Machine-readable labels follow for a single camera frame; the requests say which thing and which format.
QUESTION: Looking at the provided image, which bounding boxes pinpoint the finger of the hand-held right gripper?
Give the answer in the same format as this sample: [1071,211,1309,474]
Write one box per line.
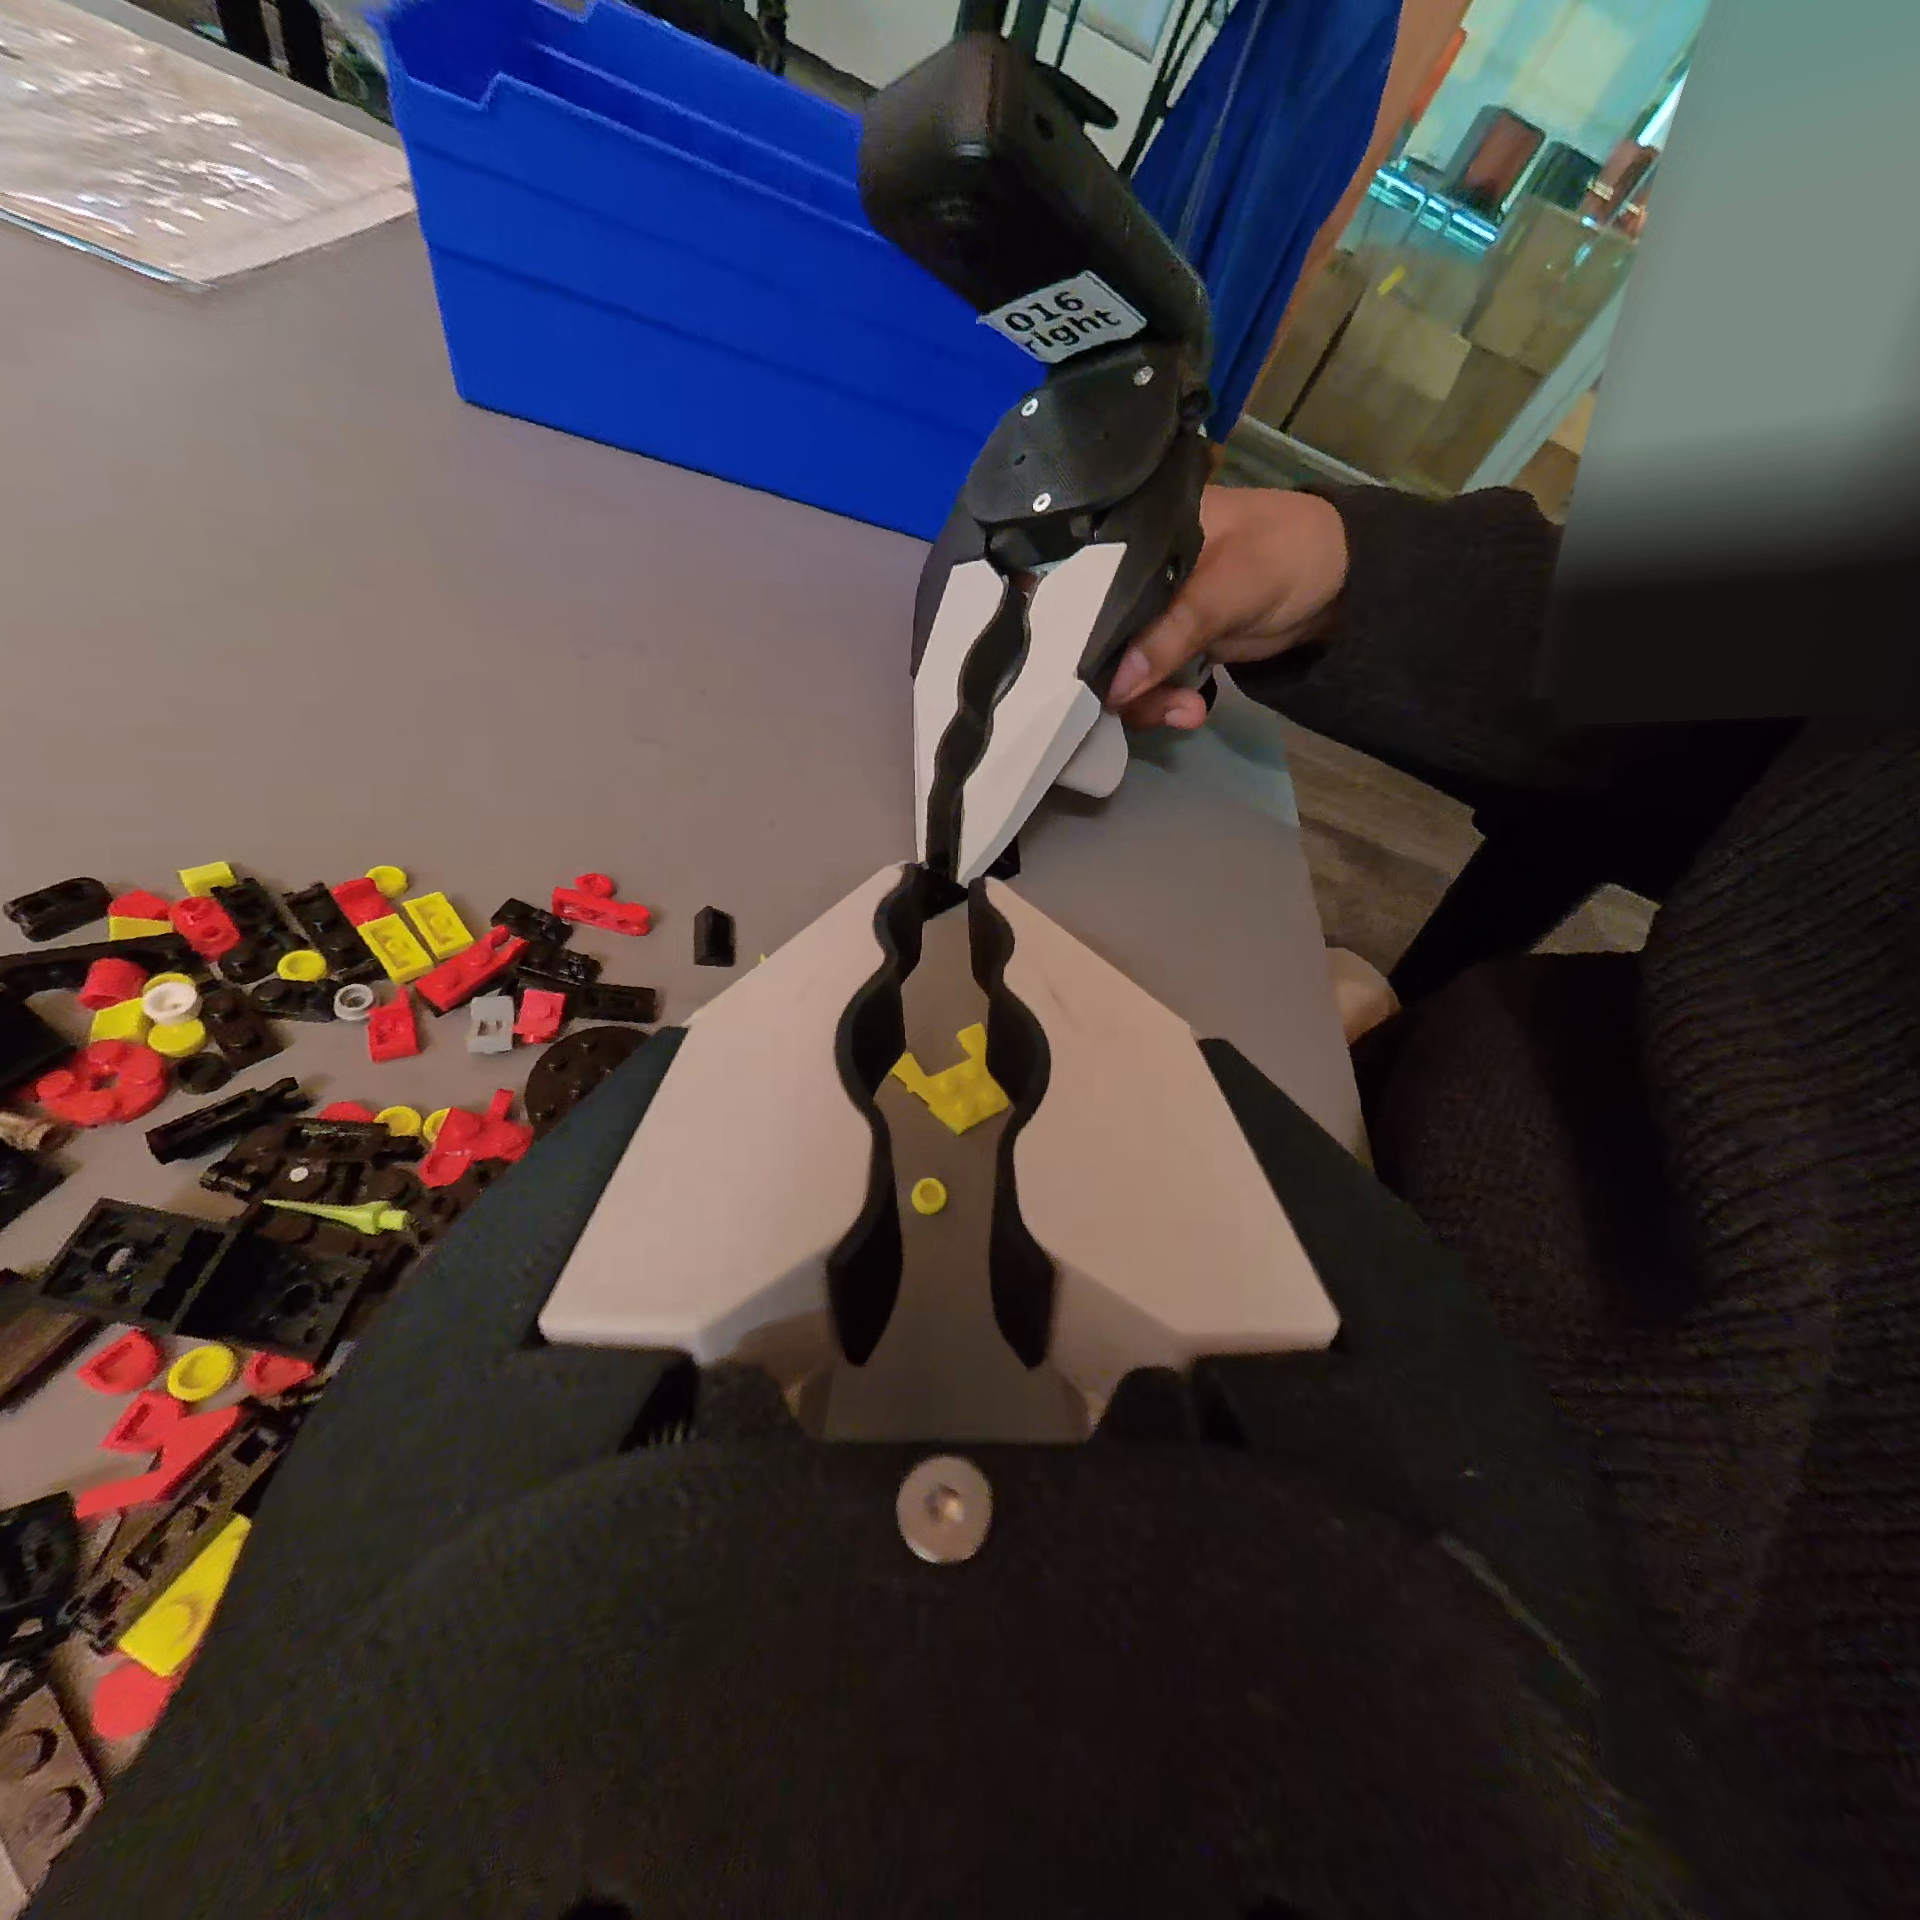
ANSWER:
[952,539,1128,889]
[910,552,1039,874]

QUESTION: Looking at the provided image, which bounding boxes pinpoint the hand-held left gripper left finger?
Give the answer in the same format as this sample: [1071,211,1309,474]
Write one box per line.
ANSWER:
[536,862,933,1409]

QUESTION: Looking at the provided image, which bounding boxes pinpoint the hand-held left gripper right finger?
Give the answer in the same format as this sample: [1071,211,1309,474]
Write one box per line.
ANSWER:
[965,878,1341,1409]

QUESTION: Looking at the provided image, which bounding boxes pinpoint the dark brown lego plate assembly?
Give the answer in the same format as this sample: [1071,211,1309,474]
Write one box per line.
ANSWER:
[914,847,1026,919]

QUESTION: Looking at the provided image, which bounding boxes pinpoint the pile of lego pieces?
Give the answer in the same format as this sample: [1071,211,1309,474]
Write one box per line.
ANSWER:
[0,859,659,1894]

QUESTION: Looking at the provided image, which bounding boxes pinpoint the person's right forearm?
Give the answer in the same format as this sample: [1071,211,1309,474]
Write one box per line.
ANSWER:
[1244,480,1817,843]

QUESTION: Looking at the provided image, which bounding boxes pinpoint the yellow lego wedge plate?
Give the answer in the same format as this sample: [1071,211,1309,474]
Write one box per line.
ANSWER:
[887,1023,1010,1133]

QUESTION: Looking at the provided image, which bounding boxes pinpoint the person's right hand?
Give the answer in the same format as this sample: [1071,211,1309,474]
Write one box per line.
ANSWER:
[1108,487,1350,734]

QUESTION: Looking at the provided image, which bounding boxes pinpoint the blue fabric banner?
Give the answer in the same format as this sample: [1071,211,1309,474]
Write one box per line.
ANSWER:
[1123,0,1408,442]

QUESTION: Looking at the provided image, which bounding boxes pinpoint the plain blue plastic bin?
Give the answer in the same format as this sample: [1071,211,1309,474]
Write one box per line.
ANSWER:
[370,0,1049,544]

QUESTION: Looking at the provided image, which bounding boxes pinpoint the cardboard boxes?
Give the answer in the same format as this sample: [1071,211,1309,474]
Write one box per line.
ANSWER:
[1244,195,1641,502]

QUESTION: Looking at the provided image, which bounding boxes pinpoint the clear plastic bag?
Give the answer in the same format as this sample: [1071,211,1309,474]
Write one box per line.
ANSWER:
[0,0,416,289]

